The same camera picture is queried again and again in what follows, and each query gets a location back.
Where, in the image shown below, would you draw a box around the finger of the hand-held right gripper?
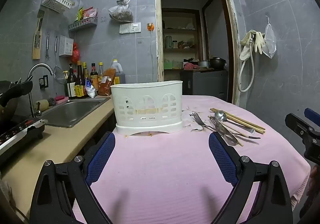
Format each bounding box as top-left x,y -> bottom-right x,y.
285,113 -> 320,140
304,108 -> 320,125

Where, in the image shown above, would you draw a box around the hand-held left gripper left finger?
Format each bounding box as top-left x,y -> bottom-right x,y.
29,131 -> 116,224

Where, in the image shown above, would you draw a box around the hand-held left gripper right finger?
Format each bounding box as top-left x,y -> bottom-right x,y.
209,131 -> 293,224

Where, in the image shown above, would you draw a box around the metal spoon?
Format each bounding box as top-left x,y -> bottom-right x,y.
214,111 -> 256,134
209,117 -> 238,146

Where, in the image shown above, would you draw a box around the metal fork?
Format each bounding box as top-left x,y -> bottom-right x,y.
192,112 -> 218,132
197,113 -> 220,131

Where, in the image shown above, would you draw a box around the white plastic utensil holder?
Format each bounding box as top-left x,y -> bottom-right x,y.
110,80 -> 184,136

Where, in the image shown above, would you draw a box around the person's right hand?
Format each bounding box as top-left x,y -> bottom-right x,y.
307,164 -> 320,197

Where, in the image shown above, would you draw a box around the beige kitchen counter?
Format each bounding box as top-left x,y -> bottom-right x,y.
1,97 -> 117,217

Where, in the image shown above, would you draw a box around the steel sink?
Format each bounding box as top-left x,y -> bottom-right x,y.
41,98 -> 108,128

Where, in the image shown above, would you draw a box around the pink flower print tablecloth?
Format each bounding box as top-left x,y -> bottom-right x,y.
72,94 -> 312,224

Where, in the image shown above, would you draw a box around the white and blue bag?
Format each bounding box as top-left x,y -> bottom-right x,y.
85,78 -> 97,98

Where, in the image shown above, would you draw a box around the row of sauce bottles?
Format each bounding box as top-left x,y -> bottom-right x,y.
62,61 -> 105,100

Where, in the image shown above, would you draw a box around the orange spice bag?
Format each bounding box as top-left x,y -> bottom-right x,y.
98,68 -> 117,96

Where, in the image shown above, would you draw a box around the grey cabinet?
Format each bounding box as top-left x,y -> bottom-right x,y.
180,69 -> 229,101

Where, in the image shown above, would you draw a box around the beige loofah scrubber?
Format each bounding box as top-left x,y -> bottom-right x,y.
36,100 -> 49,112

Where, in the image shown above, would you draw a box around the white mesh bag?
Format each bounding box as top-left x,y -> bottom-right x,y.
264,16 -> 277,59

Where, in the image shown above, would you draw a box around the black induction cooker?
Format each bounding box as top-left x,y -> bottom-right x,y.
0,118 -> 48,162

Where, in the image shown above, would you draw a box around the plastic oil jug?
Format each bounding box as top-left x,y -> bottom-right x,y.
110,59 -> 126,85

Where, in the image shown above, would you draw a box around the metal mesh strainer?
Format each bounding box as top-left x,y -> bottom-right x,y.
53,37 -> 67,81

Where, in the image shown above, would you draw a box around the black pot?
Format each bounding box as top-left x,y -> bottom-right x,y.
209,57 -> 226,69

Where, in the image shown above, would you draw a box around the cream rubber gloves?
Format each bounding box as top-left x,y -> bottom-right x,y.
239,30 -> 266,61

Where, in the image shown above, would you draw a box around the black wok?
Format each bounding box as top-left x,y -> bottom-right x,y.
0,80 -> 33,121

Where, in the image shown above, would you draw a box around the red plastic bag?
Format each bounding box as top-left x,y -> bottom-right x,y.
72,42 -> 81,64

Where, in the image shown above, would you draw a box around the curved steel faucet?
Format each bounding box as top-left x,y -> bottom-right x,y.
27,63 -> 54,117

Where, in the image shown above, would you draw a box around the wooden knife board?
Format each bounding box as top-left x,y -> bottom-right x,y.
32,9 -> 45,60

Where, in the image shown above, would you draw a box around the wooden storage shelf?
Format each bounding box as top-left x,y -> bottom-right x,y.
162,9 -> 203,70

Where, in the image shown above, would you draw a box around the red seasoning packet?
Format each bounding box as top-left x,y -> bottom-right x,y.
82,7 -> 98,19

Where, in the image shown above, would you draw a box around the hanging clear plastic bag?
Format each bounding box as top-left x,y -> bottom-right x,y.
109,0 -> 132,22

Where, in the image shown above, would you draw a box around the white hose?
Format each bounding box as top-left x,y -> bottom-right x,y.
237,34 -> 256,93

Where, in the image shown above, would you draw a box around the white power cable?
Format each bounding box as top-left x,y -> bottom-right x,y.
149,31 -> 155,81

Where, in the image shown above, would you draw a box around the white wall box holder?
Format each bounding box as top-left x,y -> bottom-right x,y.
59,36 -> 74,57

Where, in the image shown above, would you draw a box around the white wall socket panel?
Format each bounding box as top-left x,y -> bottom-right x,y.
119,22 -> 141,34

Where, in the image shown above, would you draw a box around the grey wall rack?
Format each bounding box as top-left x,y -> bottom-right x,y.
69,17 -> 98,31

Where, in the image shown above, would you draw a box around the wooden door frame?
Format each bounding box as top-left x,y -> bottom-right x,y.
154,0 -> 242,108

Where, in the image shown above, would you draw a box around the white wall basket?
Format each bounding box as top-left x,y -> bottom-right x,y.
41,0 -> 74,13

